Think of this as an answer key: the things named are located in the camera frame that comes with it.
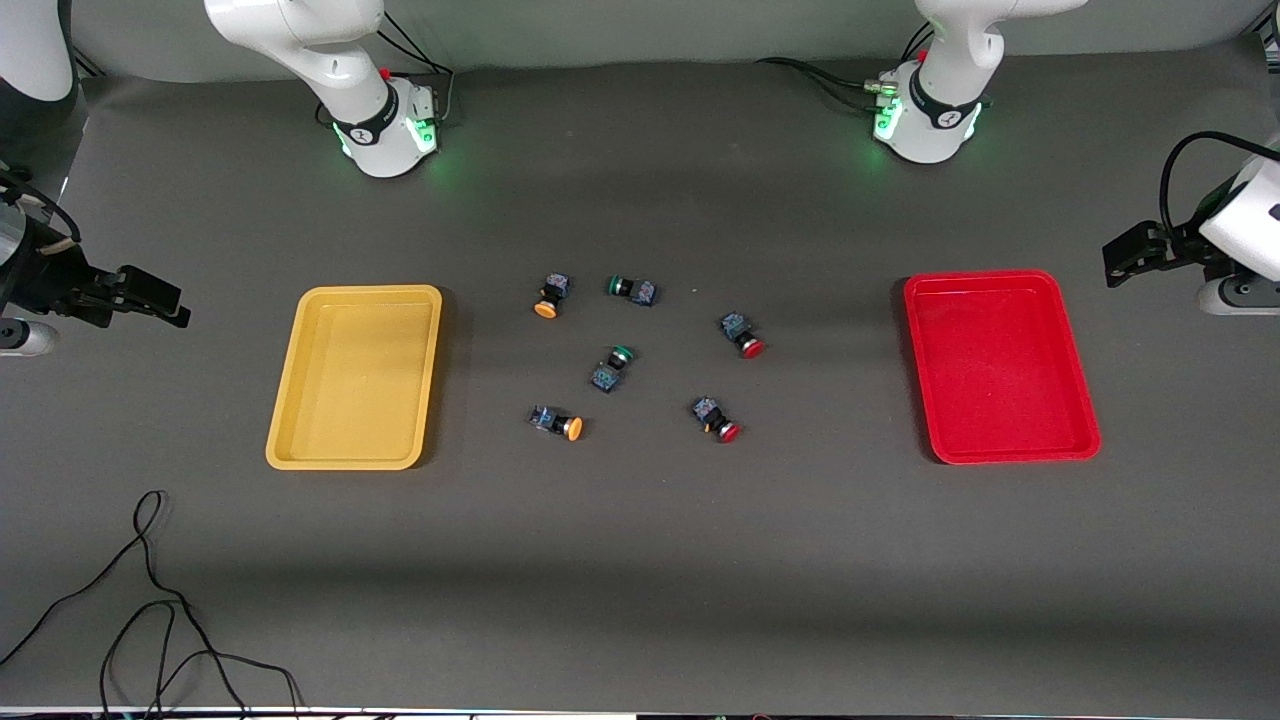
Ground orange push button switch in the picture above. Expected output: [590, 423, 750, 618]
[528, 404, 585, 443]
[533, 272, 572, 320]

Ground red push button switch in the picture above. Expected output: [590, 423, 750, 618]
[719, 311, 767, 361]
[691, 396, 743, 445]

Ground red plastic tray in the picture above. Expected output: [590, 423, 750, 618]
[903, 269, 1103, 466]

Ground yellow plastic tray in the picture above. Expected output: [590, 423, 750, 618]
[265, 285, 444, 471]

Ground dark grey table mat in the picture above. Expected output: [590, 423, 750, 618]
[0, 38, 1280, 713]

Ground thin black loose cable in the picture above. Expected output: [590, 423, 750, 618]
[0, 489, 303, 720]

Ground black left arm base cables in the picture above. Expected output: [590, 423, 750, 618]
[754, 22, 937, 113]

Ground black arm base cables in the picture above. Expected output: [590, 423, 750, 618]
[754, 22, 937, 113]
[315, 8, 457, 129]

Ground black right arm base cables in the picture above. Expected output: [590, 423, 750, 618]
[315, 8, 457, 129]

